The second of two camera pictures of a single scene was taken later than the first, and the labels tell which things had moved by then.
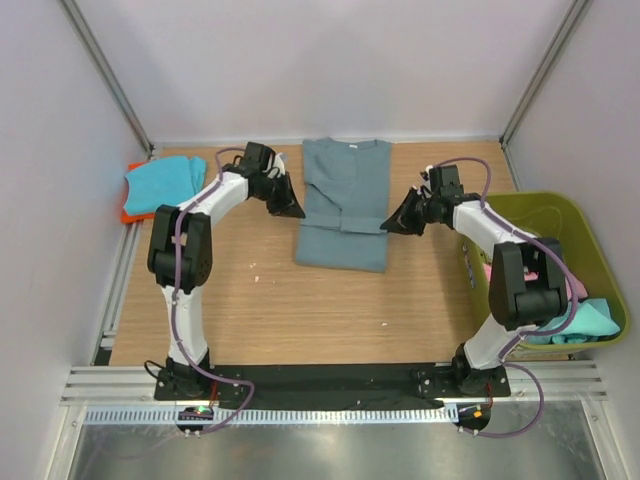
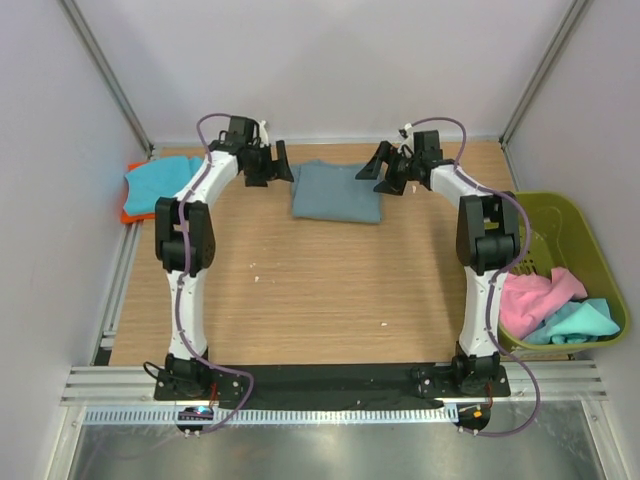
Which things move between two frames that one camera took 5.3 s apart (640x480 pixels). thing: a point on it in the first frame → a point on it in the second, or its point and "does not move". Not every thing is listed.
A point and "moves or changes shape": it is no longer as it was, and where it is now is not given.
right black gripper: [402, 222] → [370, 172]
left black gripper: [287, 205] → [275, 170]
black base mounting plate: [337, 385] does not move
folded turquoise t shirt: [163, 182] does not move
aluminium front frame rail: [134, 385] does not move
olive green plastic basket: [561, 221] does not move
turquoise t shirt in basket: [592, 321] does not move
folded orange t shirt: [126, 218] does not move
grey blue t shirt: [344, 218] moves or changes shape
